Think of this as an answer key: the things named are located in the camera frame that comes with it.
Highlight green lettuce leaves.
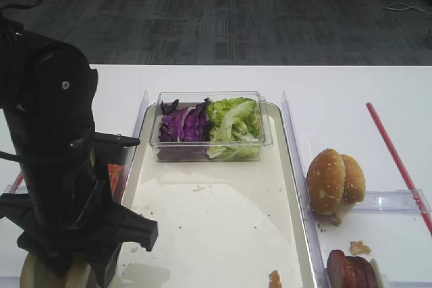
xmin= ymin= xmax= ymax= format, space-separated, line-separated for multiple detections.
xmin=207 ymin=97 xmax=262 ymax=161

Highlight meat patty slice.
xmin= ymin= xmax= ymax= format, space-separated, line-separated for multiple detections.
xmin=342 ymin=256 xmax=368 ymax=288
xmin=363 ymin=260 xmax=379 ymax=288
xmin=327 ymin=250 xmax=345 ymax=288

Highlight clear rail along tray left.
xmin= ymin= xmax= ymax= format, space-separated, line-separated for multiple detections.
xmin=113 ymin=90 xmax=149 ymax=204

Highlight meat patty outer slice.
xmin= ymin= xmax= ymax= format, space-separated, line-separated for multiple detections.
xmin=327 ymin=250 xmax=345 ymax=288

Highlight sesame bun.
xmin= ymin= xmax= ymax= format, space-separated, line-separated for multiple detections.
xmin=306 ymin=148 xmax=346 ymax=216
xmin=342 ymin=154 xmax=366 ymax=204

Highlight clear cross rail at buns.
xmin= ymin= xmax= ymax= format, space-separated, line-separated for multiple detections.
xmin=342 ymin=190 xmax=431 ymax=214

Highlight clear plastic salad container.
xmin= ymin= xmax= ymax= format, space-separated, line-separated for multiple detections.
xmin=148 ymin=91 xmax=273 ymax=162

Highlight fried crumb on tray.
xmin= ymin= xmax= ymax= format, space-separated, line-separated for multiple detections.
xmin=268 ymin=270 xmax=283 ymax=288

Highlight sesame bun top rear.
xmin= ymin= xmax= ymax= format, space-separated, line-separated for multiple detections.
xmin=342 ymin=154 xmax=366 ymax=204

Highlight white cable on floor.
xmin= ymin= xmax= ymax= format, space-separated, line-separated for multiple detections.
xmin=377 ymin=0 xmax=432 ymax=18

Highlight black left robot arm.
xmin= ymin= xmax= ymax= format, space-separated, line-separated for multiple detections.
xmin=1 ymin=19 xmax=158 ymax=287

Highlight tomato slice front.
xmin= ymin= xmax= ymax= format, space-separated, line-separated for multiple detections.
xmin=108 ymin=164 xmax=124 ymax=202

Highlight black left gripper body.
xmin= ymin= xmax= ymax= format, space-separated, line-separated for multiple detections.
xmin=1 ymin=182 xmax=158 ymax=287

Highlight bun bottom slice in rack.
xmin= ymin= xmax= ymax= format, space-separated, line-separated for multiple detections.
xmin=19 ymin=254 xmax=97 ymax=288

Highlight clear rail along tray right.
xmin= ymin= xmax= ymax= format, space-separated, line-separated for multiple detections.
xmin=281 ymin=91 xmax=329 ymax=287

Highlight white pusher block at patties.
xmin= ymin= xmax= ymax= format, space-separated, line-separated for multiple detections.
xmin=369 ymin=258 xmax=390 ymax=288

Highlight meat patty inner slice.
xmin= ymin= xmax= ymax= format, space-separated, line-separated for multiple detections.
xmin=363 ymin=260 xmax=379 ymax=288

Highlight meat patty middle slice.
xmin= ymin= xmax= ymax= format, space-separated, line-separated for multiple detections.
xmin=342 ymin=256 xmax=368 ymax=288

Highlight clear cross rail left side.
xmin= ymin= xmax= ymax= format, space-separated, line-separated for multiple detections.
xmin=0 ymin=183 xmax=31 ymax=214

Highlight clear rail along tray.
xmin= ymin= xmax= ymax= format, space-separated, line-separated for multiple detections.
xmin=113 ymin=90 xmax=149 ymax=204
xmin=281 ymin=91 xmax=329 ymax=287

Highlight right red divider strip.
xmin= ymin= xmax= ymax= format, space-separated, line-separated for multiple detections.
xmin=365 ymin=103 xmax=431 ymax=233

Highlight fried crumb on table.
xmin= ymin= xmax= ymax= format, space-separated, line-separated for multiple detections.
xmin=350 ymin=241 xmax=371 ymax=256

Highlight sesame bun top front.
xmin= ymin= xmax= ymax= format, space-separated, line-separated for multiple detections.
xmin=306 ymin=148 xmax=346 ymax=216

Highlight purple cabbage leaves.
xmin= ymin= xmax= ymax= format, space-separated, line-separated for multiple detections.
xmin=159 ymin=98 xmax=213 ymax=142

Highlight white metal serving tray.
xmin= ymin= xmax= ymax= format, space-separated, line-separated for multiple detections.
xmin=111 ymin=104 xmax=315 ymax=287

